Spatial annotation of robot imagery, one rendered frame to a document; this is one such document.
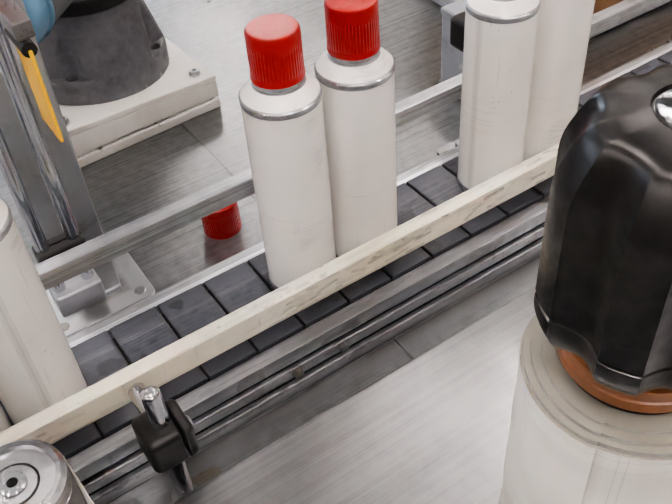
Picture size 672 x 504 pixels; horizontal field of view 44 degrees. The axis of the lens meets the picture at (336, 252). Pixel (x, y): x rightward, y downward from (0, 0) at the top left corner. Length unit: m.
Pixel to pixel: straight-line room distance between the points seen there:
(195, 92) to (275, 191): 0.36
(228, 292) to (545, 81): 0.29
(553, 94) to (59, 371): 0.41
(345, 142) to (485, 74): 0.13
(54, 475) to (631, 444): 0.21
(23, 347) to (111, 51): 0.41
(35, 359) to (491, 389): 0.28
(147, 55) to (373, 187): 0.37
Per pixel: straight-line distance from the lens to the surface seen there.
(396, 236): 0.60
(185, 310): 0.62
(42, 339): 0.52
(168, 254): 0.74
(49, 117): 0.47
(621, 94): 0.27
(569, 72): 0.67
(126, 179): 0.83
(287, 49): 0.50
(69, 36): 0.86
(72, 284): 0.63
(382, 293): 0.61
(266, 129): 0.51
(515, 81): 0.63
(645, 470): 0.33
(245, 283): 0.63
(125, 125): 0.86
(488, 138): 0.65
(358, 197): 0.58
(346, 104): 0.53
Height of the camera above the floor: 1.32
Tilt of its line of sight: 44 degrees down
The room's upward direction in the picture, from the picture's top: 5 degrees counter-clockwise
